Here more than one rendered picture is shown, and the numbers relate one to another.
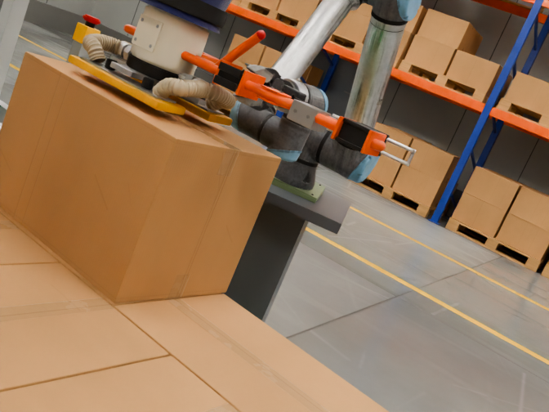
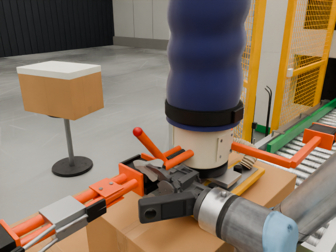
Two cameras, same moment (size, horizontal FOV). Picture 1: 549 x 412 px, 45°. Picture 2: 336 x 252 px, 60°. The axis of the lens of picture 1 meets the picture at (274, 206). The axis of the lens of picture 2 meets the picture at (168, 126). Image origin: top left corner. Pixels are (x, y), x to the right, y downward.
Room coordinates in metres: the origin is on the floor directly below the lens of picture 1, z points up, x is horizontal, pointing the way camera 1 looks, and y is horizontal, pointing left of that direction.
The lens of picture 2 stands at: (1.77, -0.42, 1.47)
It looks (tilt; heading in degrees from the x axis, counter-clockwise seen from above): 21 degrees down; 101
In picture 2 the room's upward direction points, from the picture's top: straight up
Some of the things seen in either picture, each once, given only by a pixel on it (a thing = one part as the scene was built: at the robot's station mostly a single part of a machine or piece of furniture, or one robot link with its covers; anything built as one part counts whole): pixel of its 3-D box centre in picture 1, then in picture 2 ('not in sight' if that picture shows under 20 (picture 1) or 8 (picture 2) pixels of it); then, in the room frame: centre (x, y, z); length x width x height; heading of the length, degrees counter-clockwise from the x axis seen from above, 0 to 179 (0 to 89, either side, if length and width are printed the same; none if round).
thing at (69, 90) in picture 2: not in sight; (62, 88); (0.30, 1.94, 0.82); 0.60 x 0.40 x 0.40; 165
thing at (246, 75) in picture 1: (238, 80); (142, 173); (1.58, 0.19, 1.09); 0.10 x 0.08 x 0.06; 149
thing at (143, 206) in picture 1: (128, 175); (195, 236); (1.70, 0.39, 0.74); 0.60 x 0.40 x 0.40; 57
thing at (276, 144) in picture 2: not in sight; (305, 119); (2.47, 2.16, 0.60); 1.60 x 0.11 x 0.09; 58
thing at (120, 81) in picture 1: (127, 78); not in sight; (1.62, 0.46, 0.99); 0.34 x 0.10 x 0.05; 59
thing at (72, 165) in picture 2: not in sight; (69, 139); (0.30, 1.94, 0.31); 0.40 x 0.40 x 0.62
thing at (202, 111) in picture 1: (178, 91); (225, 182); (1.79, 0.36, 0.99); 0.34 x 0.10 x 0.05; 59
